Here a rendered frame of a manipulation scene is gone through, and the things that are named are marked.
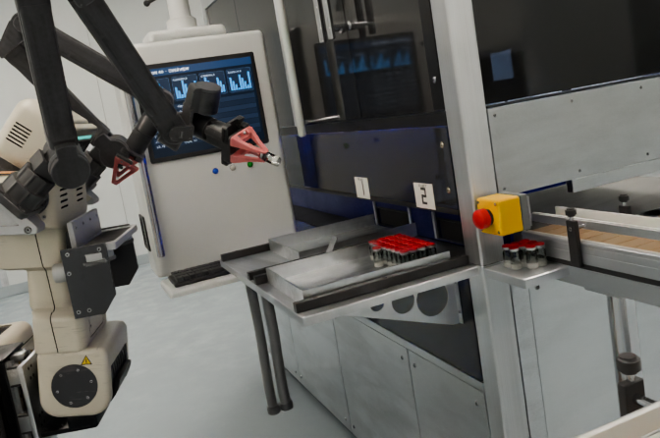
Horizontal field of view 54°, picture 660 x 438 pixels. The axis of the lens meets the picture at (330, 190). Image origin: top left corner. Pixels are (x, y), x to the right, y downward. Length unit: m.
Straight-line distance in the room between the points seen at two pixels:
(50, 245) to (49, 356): 0.26
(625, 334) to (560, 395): 0.30
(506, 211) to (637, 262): 0.25
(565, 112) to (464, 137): 0.26
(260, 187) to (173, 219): 0.31
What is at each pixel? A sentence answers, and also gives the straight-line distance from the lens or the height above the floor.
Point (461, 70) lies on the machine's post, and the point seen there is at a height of 1.29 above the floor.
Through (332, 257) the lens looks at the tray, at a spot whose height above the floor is 0.90.
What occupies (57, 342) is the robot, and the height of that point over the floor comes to 0.83.
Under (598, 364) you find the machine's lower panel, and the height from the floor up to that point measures 0.58.
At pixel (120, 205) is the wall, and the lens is 6.74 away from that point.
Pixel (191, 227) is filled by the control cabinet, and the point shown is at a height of 0.94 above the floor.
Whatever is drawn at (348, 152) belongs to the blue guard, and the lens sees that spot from 1.88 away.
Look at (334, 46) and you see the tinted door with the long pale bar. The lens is 1.89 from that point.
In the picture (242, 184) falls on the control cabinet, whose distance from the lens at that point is 2.22.
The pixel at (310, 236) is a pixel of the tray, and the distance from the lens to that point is 1.93.
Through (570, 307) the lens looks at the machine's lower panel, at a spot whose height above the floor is 0.73.
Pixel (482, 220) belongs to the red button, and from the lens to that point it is 1.30.
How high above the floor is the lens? 1.27
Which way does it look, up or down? 7 degrees down
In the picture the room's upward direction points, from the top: 9 degrees counter-clockwise
